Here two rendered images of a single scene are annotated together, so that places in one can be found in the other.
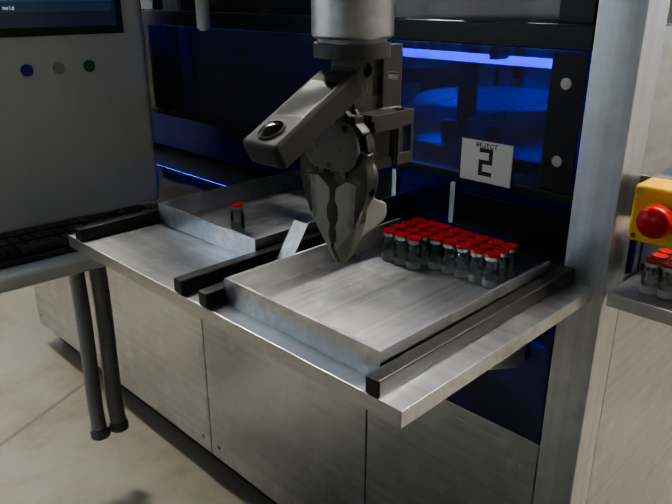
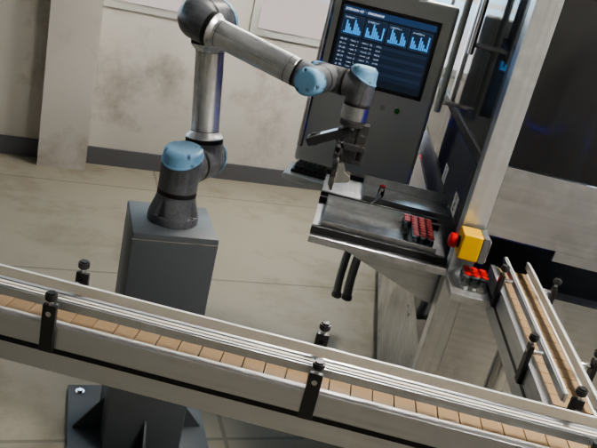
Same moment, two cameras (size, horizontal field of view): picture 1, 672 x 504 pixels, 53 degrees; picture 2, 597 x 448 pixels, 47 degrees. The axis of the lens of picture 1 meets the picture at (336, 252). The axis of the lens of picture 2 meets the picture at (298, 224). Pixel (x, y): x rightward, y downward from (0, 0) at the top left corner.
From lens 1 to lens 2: 1.60 m
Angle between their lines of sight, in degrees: 44
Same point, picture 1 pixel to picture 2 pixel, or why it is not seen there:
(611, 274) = (454, 267)
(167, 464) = (362, 339)
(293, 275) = (359, 211)
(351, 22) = (344, 113)
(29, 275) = (314, 182)
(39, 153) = not seen: hidden behind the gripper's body
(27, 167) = not seen: hidden behind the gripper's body
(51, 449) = (325, 300)
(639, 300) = (449, 278)
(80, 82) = (389, 116)
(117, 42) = (415, 105)
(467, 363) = (349, 244)
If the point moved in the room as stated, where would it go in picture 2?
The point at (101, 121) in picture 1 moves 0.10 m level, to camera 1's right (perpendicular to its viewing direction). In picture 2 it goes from (392, 138) to (409, 146)
